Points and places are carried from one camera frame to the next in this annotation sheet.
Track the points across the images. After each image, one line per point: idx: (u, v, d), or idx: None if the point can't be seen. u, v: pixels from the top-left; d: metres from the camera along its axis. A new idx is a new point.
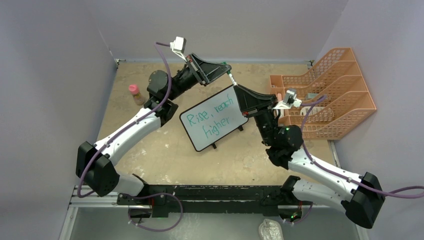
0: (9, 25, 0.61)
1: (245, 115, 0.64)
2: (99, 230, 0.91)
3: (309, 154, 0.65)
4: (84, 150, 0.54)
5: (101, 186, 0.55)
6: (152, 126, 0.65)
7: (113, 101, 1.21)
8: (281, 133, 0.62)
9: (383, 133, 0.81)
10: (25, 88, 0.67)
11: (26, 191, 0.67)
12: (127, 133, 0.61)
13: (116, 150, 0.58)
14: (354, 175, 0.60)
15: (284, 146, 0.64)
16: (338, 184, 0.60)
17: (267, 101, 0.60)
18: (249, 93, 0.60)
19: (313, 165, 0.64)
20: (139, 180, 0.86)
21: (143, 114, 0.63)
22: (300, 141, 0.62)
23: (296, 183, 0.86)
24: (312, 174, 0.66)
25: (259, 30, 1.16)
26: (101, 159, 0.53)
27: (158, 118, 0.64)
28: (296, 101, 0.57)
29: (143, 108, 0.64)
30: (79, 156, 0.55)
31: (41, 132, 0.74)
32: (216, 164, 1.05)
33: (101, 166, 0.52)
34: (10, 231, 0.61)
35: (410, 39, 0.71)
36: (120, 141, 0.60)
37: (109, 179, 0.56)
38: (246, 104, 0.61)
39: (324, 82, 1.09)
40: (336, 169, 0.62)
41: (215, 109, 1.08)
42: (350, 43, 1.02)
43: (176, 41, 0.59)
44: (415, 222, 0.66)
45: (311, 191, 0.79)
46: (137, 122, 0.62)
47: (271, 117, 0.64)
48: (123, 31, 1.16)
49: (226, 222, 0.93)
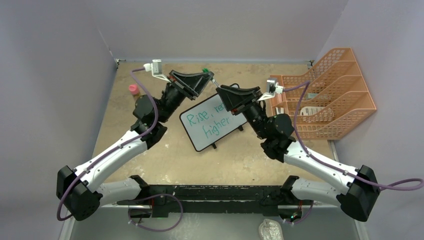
0: (10, 25, 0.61)
1: (233, 114, 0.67)
2: (99, 231, 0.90)
3: (305, 147, 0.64)
4: (64, 175, 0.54)
5: (79, 212, 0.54)
6: (136, 151, 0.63)
7: (113, 101, 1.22)
8: (269, 122, 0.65)
9: (383, 132, 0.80)
10: (25, 87, 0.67)
11: (25, 191, 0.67)
12: (109, 159, 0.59)
13: (95, 177, 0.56)
14: (351, 168, 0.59)
15: (275, 136, 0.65)
16: (335, 177, 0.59)
17: (250, 95, 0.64)
18: (231, 91, 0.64)
19: (309, 158, 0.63)
20: (136, 184, 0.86)
21: (128, 139, 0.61)
22: (290, 130, 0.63)
23: (295, 182, 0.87)
24: (308, 168, 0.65)
25: (260, 30, 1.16)
26: (81, 185, 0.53)
27: (144, 142, 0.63)
28: (277, 88, 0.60)
29: (129, 130, 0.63)
30: (60, 180, 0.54)
31: (41, 131, 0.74)
32: (216, 164, 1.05)
33: (79, 193, 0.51)
34: (11, 232, 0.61)
35: (410, 39, 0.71)
36: (101, 167, 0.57)
37: (88, 204, 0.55)
38: (230, 102, 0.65)
39: (324, 81, 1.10)
40: (331, 162, 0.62)
41: (215, 109, 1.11)
42: (349, 43, 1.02)
43: (153, 64, 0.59)
44: (416, 222, 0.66)
45: (309, 189, 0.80)
46: (121, 146, 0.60)
47: (259, 110, 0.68)
48: (123, 31, 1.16)
49: (226, 222, 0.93)
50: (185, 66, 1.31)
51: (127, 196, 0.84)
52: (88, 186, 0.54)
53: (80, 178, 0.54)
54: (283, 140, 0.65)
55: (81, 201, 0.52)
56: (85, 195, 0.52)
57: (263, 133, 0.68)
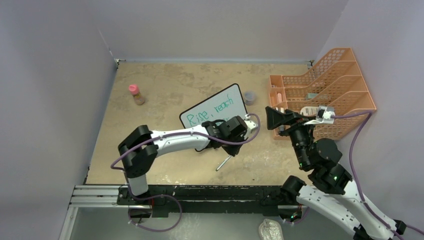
0: (10, 25, 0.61)
1: (280, 133, 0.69)
2: (99, 231, 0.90)
3: (363, 193, 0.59)
4: (141, 133, 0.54)
5: (132, 170, 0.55)
6: (198, 143, 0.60)
7: (113, 101, 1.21)
8: (311, 148, 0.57)
9: (383, 132, 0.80)
10: (25, 86, 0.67)
11: (25, 190, 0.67)
12: (179, 137, 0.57)
13: (164, 147, 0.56)
14: (393, 222, 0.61)
15: (321, 164, 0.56)
16: (379, 229, 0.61)
17: (290, 115, 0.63)
18: (275, 110, 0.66)
19: (362, 204, 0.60)
20: (146, 186, 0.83)
21: (199, 130, 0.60)
22: (338, 154, 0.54)
23: (302, 188, 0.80)
24: (352, 208, 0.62)
25: (260, 29, 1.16)
26: (150, 146, 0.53)
27: (208, 141, 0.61)
28: (326, 113, 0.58)
29: (200, 125, 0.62)
30: (134, 135, 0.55)
31: (41, 131, 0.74)
32: (216, 163, 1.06)
33: (147, 154, 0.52)
34: (10, 231, 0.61)
35: (410, 38, 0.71)
36: (172, 141, 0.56)
37: (142, 167, 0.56)
38: (273, 122, 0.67)
39: (324, 81, 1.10)
40: (379, 213, 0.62)
41: (215, 108, 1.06)
42: (350, 43, 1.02)
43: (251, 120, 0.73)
44: (415, 222, 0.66)
45: (320, 204, 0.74)
46: (192, 133, 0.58)
47: (305, 136, 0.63)
48: (123, 31, 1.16)
49: (226, 223, 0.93)
50: (185, 66, 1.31)
51: (131, 190, 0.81)
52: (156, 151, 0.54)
53: (153, 141, 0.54)
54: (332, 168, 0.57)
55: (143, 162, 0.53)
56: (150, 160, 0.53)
57: (310, 165, 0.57)
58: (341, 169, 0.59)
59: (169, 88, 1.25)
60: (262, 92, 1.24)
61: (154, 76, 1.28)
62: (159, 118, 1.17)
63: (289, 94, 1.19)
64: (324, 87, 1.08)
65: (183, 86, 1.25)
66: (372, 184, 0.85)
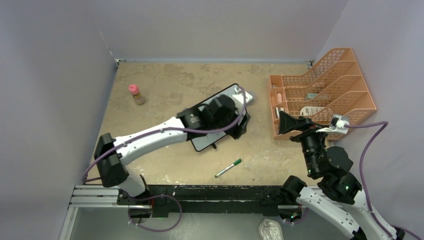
0: (10, 25, 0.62)
1: (290, 137, 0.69)
2: (99, 230, 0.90)
3: (371, 204, 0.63)
4: (104, 142, 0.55)
5: (107, 179, 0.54)
6: (174, 139, 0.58)
7: (113, 101, 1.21)
8: (321, 156, 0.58)
9: (382, 133, 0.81)
10: (25, 86, 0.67)
11: (26, 191, 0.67)
12: (148, 139, 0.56)
13: (130, 153, 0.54)
14: (394, 231, 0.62)
15: (331, 172, 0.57)
16: (382, 238, 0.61)
17: (303, 120, 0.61)
18: (288, 115, 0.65)
19: (369, 214, 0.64)
20: (143, 184, 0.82)
21: (170, 125, 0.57)
22: (349, 165, 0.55)
23: (303, 189, 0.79)
24: (358, 216, 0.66)
25: (260, 29, 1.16)
26: (115, 156, 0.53)
27: (184, 134, 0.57)
28: (339, 122, 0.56)
29: (174, 117, 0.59)
30: (100, 145, 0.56)
31: (42, 130, 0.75)
32: (216, 163, 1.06)
33: (110, 163, 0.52)
34: (10, 231, 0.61)
35: (410, 39, 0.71)
36: (138, 144, 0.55)
37: (117, 175, 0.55)
38: (285, 125, 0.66)
39: (324, 81, 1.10)
40: (382, 221, 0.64)
41: None
42: (350, 43, 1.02)
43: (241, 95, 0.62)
44: (414, 223, 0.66)
45: (320, 207, 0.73)
46: (162, 131, 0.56)
47: (316, 143, 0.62)
48: (123, 31, 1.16)
49: (226, 223, 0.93)
50: (185, 66, 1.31)
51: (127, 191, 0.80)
52: (122, 158, 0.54)
53: (116, 149, 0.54)
54: (342, 176, 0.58)
55: (111, 171, 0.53)
56: (116, 167, 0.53)
57: (319, 172, 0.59)
58: (353, 179, 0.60)
59: (169, 88, 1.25)
60: (262, 92, 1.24)
61: (154, 76, 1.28)
62: (159, 118, 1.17)
63: (289, 94, 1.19)
64: (325, 87, 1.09)
65: (183, 86, 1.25)
66: (372, 184, 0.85)
